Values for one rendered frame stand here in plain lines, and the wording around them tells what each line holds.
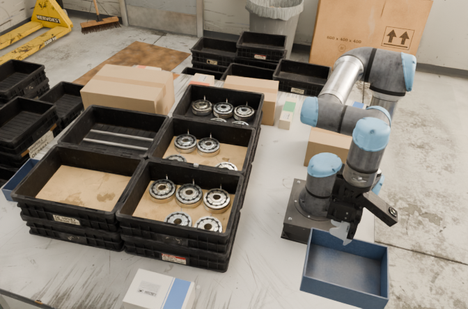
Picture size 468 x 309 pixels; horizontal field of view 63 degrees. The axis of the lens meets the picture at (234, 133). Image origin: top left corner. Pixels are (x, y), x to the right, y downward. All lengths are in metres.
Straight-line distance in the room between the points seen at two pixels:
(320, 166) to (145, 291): 0.73
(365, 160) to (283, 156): 1.06
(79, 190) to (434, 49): 3.79
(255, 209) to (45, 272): 0.83
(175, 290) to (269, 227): 0.48
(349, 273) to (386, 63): 0.64
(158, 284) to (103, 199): 0.42
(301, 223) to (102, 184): 0.81
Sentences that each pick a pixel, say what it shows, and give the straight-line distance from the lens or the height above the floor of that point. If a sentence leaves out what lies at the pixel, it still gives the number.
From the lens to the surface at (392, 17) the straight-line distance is 4.18.
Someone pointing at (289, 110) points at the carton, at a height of 0.76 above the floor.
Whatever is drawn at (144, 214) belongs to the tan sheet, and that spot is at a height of 0.83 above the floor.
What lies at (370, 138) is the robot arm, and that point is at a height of 1.46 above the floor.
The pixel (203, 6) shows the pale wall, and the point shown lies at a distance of 4.64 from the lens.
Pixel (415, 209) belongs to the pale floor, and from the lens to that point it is 2.90.
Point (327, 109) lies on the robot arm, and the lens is 0.98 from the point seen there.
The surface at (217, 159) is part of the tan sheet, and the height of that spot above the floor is 0.83.
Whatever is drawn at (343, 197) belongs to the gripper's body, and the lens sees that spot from 0.99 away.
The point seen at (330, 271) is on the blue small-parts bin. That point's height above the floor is 1.07.
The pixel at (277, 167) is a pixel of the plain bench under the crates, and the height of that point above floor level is 0.70.
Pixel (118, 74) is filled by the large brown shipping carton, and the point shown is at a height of 0.90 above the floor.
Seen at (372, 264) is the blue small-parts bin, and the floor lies 1.07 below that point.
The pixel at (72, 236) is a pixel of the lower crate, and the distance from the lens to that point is 1.61.
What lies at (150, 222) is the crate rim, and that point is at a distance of 1.34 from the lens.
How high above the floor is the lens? 1.96
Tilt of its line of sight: 38 degrees down
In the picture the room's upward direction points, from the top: 2 degrees clockwise
